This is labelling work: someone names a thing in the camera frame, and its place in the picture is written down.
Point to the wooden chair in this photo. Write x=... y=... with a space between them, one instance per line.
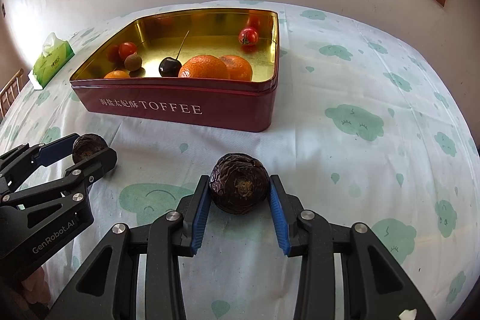
x=9 y=95

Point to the person's left hand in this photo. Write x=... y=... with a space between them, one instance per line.
x=37 y=286

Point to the dark wrinkled round fruit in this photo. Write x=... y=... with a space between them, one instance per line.
x=240 y=185
x=88 y=147

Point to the green tissue pack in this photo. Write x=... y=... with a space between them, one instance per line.
x=50 y=65

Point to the brown longan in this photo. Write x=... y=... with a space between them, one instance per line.
x=133 y=62

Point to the white cloud-print tablecloth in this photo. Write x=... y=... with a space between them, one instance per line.
x=356 y=162

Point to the large red tomato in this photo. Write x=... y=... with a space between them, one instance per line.
x=127 y=50

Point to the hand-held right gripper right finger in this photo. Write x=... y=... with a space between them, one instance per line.
x=279 y=218

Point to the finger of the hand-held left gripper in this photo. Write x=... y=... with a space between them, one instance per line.
x=56 y=151
x=99 y=164

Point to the oval orange mandarin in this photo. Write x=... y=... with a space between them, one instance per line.
x=117 y=74

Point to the dark cherry with stem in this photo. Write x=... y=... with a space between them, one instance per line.
x=169 y=67

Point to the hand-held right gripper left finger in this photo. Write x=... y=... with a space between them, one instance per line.
x=198 y=218

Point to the red tin box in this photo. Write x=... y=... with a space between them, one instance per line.
x=240 y=110

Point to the dark-spotted orange mandarin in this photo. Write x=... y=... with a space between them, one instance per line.
x=240 y=69

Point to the black wall socket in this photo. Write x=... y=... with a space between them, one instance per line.
x=3 y=10

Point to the small red tomato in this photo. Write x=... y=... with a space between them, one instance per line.
x=248 y=36

